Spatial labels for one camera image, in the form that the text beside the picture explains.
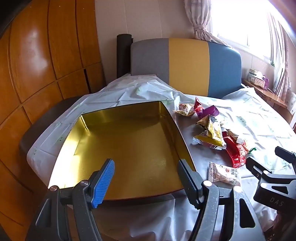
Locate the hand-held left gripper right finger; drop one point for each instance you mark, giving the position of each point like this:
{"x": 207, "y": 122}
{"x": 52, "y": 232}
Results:
{"x": 189, "y": 183}

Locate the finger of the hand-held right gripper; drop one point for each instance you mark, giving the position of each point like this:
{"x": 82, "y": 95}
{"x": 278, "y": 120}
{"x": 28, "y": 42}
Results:
{"x": 285, "y": 154}
{"x": 256, "y": 166}

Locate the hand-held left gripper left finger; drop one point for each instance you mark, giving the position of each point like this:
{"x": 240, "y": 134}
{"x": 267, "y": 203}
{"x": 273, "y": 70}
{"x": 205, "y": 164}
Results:
{"x": 104, "y": 183}

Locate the cracker packet with green ends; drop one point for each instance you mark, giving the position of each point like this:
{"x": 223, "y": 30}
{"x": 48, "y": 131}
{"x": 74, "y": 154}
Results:
{"x": 241, "y": 141}

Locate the white snack packet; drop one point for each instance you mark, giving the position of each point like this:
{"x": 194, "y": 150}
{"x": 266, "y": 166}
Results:
{"x": 223, "y": 173}

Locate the maroon box with gold inside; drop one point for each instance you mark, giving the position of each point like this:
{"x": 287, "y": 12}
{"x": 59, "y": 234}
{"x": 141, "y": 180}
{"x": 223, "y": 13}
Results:
{"x": 127, "y": 143}

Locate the yellow snack packet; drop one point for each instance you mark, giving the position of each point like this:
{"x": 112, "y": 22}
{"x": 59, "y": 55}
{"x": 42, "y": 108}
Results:
{"x": 215, "y": 136}

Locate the pumpkin seed packet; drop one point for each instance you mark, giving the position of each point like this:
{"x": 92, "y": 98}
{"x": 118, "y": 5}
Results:
{"x": 203, "y": 121}

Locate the small red snack packet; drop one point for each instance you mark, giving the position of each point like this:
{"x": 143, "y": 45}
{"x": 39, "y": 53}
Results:
{"x": 197, "y": 104}

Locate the large red snack packet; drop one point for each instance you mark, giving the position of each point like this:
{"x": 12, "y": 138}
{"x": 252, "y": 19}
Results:
{"x": 235, "y": 154}

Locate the white tablecloth with green clouds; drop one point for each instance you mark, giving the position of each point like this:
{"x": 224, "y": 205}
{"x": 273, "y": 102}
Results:
{"x": 254, "y": 120}

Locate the wooden side shelf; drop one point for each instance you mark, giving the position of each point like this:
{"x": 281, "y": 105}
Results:
{"x": 270, "y": 95}

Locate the purple snack packet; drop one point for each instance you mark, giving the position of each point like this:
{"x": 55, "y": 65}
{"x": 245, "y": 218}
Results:
{"x": 211, "y": 110}

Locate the purple container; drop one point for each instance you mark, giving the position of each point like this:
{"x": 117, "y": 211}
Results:
{"x": 266, "y": 83}

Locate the clear nut brittle packet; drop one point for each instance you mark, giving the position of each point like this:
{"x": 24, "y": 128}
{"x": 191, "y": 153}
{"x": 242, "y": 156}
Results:
{"x": 185, "y": 109}

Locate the patterned tissue box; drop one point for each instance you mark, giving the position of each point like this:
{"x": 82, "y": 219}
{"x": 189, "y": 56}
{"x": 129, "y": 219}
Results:
{"x": 259, "y": 82}

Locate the green white tissue box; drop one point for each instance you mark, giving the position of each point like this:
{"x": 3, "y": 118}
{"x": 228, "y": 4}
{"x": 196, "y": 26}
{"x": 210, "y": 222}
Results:
{"x": 254, "y": 73}

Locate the grey yellow blue chair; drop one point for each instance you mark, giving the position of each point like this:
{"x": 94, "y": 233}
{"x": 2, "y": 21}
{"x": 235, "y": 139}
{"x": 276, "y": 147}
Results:
{"x": 189, "y": 64}

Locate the black rolled mat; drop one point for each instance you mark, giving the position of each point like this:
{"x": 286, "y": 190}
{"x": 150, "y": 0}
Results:
{"x": 123, "y": 55}

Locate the window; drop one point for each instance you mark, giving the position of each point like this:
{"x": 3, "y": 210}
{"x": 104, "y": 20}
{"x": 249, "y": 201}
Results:
{"x": 240, "y": 20}

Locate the wooden cabinet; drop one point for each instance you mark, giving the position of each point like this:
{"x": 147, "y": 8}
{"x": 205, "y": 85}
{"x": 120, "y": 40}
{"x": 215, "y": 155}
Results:
{"x": 34, "y": 58}

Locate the patterned curtain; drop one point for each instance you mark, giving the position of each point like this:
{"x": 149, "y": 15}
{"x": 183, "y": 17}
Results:
{"x": 201, "y": 20}

